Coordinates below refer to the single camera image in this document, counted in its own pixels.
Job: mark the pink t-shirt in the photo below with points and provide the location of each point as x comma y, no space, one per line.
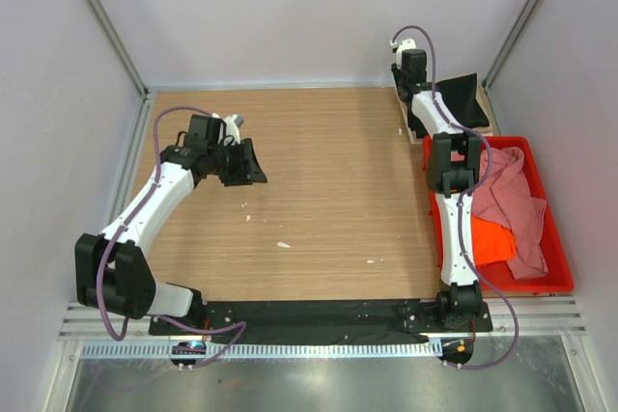
505,198

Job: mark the orange t-shirt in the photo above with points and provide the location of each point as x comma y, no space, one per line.
492,243

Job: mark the white slotted cable duct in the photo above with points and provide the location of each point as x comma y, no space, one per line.
177,350

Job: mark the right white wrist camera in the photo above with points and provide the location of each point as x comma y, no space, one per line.
408,56

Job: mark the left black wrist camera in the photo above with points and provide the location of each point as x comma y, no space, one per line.
207,132

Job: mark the right aluminium frame post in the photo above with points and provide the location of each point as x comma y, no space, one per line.
523,19

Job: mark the aluminium frame post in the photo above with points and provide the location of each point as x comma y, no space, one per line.
523,19
111,35

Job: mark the red plastic bin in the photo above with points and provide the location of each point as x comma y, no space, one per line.
558,278

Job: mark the folded beige t-shirt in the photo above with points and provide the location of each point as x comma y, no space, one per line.
481,99

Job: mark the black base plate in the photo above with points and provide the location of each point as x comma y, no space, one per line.
336,322

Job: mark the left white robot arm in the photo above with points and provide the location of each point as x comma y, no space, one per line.
111,266

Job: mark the black t-shirt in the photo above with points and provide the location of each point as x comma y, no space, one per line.
459,96

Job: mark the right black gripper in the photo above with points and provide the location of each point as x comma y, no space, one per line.
395,72

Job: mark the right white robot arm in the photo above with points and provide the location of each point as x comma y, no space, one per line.
452,173

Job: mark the left aluminium frame post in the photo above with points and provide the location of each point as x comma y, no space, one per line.
111,35

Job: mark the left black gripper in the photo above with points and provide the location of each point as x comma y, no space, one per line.
247,170

